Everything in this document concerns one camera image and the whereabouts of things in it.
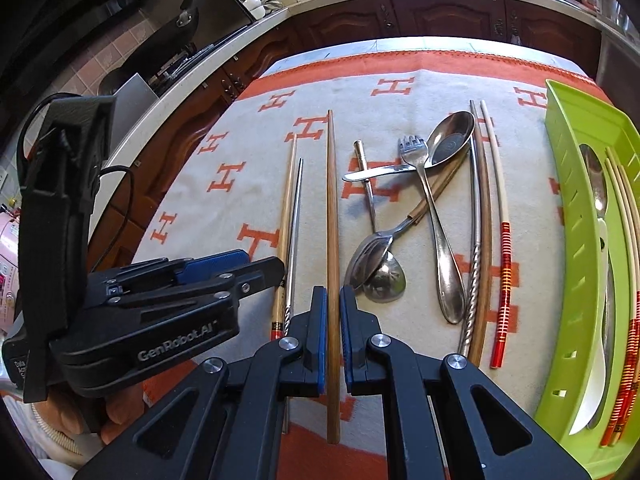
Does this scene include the light blue table cover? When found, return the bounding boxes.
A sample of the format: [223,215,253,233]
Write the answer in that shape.
[267,37,586,76]

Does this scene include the person's left forearm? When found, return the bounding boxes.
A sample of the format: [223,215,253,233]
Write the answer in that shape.
[0,395,108,476]

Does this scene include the orange and grey printed blanket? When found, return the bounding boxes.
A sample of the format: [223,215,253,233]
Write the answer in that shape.
[135,50,601,480]

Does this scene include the steel stove splash screen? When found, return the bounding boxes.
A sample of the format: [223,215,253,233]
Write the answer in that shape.
[170,0,258,56]

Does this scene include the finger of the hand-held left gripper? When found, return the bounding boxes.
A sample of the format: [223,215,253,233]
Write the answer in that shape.
[106,256,287,322]
[94,249,251,292]

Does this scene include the grey metal cabinet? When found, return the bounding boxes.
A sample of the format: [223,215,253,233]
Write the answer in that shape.
[595,30,640,111]

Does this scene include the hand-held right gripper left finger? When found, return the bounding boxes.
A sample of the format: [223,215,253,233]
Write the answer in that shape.
[75,285,331,480]

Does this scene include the green plastic utensil tray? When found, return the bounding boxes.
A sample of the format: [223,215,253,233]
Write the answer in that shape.
[532,78,640,480]

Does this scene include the light wooden chopstick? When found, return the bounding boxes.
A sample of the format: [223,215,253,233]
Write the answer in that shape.
[270,134,299,341]

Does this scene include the black range hood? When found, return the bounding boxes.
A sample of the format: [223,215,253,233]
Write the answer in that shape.
[0,0,171,91]

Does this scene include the large metal spoon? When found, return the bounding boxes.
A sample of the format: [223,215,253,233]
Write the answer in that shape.
[342,110,477,183]

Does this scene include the person's left hand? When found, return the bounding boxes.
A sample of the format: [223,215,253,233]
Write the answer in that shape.
[47,381,168,445]

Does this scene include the brown wooden chopstick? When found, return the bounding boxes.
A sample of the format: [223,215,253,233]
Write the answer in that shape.
[467,110,493,366]
[325,109,343,445]

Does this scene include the dark wooden kitchen cabinets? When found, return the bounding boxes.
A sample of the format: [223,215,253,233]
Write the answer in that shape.
[90,0,603,271]

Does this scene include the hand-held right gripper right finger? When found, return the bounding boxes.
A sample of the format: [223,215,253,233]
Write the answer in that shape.
[341,285,591,480]

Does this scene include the dark brown chopstick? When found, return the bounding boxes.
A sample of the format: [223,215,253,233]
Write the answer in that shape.
[406,160,460,224]
[410,157,463,221]

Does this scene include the white plastic spoon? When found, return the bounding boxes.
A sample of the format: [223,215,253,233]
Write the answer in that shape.
[567,217,613,436]

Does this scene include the metal fork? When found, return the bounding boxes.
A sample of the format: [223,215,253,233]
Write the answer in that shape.
[397,133,467,325]

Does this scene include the black gas stove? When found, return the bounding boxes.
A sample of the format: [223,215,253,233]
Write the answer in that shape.
[145,42,221,91]

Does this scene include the twisted metal chopstick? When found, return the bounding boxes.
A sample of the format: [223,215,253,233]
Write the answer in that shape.
[282,157,305,338]
[457,100,483,358]

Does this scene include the small steel side panel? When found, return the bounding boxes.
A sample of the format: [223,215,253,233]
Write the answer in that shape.
[97,72,158,128]

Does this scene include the black cable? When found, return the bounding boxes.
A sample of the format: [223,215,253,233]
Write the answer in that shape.
[15,91,136,271]

